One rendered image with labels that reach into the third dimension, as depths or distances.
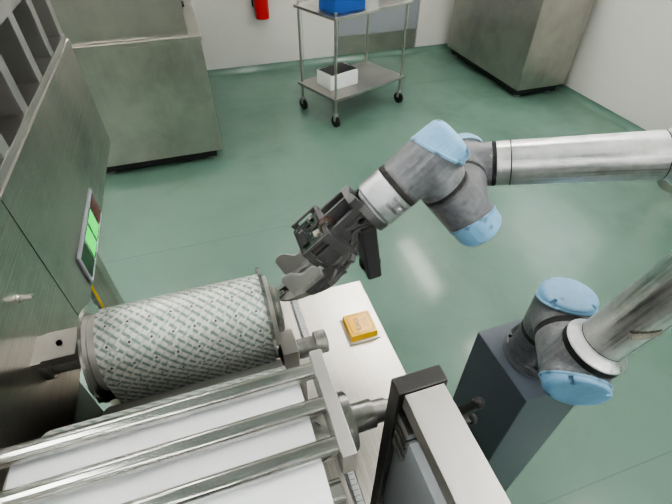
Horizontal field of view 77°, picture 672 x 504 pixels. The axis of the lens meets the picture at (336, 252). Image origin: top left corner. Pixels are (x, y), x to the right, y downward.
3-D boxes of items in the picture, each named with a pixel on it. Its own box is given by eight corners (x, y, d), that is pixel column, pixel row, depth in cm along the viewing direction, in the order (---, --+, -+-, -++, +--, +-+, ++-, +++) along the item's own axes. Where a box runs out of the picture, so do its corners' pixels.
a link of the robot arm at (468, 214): (503, 193, 70) (465, 145, 66) (508, 237, 62) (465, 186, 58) (461, 215, 74) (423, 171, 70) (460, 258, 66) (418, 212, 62)
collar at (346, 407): (359, 459, 47) (361, 434, 43) (306, 477, 46) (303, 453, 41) (341, 407, 51) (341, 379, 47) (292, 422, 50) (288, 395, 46)
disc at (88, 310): (117, 420, 63) (75, 367, 53) (113, 421, 63) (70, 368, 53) (120, 340, 74) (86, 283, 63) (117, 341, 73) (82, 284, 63)
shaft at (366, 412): (404, 423, 48) (407, 410, 46) (354, 439, 47) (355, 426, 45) (393, 398, 51) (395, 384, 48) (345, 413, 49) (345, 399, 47)
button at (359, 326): (377, 335, 108) (378, 330, 106) (351, 343, 106) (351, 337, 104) (367, 315, 112) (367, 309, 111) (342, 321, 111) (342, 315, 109)
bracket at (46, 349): (79, 360, 60) (73, 352, 58) (33, 371, 58) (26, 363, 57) (83, 332, 63) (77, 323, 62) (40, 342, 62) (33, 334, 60)
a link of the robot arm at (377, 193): (397, 187, 67) (420, 217, 62) (375, 206, 69) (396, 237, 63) (371, 160, 62) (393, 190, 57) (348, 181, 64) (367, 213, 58)
